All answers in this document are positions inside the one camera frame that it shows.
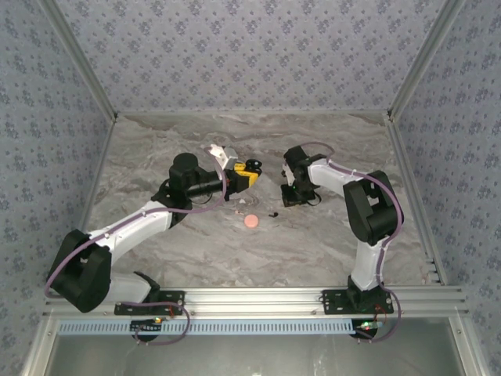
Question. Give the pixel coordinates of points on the black earbud charging case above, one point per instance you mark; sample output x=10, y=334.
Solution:
x=254, y=164

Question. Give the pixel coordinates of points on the pink earbud charging case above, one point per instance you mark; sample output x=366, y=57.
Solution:
x=251, y=221

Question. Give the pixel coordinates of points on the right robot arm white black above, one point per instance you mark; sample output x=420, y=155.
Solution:
x=370, y=266

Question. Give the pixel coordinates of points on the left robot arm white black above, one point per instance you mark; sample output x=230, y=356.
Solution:
x=133, y=227

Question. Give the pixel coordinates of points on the small controller board with LED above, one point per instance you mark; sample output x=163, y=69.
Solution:
x=368, y=326
x=146, y=326

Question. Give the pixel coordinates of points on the grey metal panel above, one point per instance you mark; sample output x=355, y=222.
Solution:
x=250, y=356

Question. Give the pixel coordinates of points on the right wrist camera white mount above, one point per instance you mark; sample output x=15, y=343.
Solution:
x=288, y=174

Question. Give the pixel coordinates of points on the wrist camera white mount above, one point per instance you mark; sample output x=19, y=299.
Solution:
x=288, y=174
x=223, y=154

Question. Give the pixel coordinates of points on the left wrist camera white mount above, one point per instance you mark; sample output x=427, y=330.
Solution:
x=223, y=154

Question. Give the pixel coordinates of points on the aluminium mounting rail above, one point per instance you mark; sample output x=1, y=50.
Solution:
x=254, y=301

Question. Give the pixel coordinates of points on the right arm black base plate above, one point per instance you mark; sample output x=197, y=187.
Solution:
x=332, y=307

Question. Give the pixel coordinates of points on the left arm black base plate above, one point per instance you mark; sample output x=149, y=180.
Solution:
x=178, y=295

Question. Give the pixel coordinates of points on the aluminium corner post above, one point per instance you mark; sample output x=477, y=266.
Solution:
x=82, y=58
x=424, y=58

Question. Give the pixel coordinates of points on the aluminium frame leg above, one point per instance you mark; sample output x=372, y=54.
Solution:
x=469, y=348
x=37, y=348

